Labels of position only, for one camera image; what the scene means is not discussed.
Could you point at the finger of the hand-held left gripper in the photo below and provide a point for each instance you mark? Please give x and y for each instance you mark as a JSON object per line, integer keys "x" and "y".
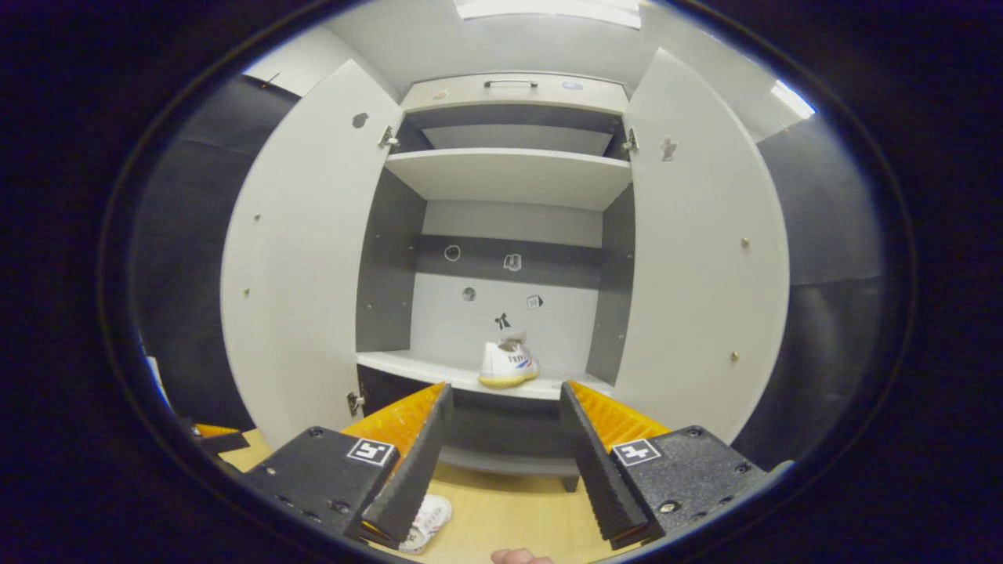
{"x": 223, "y": 442}

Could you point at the white cabinet drawer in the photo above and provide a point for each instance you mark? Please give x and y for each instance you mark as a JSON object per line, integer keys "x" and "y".
{"x": 470, "y": 95}

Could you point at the ceiling light panel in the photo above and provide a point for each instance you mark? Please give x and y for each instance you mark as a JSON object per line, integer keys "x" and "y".
{"x": 548, "y": 9}
{"x": 791, "y": 98}

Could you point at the white cabinet door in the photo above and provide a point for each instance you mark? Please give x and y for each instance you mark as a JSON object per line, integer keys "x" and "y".
{"x": 697, "y": 274}
{"x": 305, "y": 258}

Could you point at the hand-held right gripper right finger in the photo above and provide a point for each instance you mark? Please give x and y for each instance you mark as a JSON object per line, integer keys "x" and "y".
{"x": 603, "y": 470}

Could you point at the white striped canvas shoe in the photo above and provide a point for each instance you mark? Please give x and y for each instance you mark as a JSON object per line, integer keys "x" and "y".
{"x": 508, "y": 364}
{"x": 429, "y": 518}

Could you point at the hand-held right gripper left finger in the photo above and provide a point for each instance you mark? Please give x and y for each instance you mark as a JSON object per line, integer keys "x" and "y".
{"x": 407, "y": 470}

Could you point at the white grey shoe cabinet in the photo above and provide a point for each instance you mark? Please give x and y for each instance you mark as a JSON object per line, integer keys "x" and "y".
{"x": 509, "y": 176}

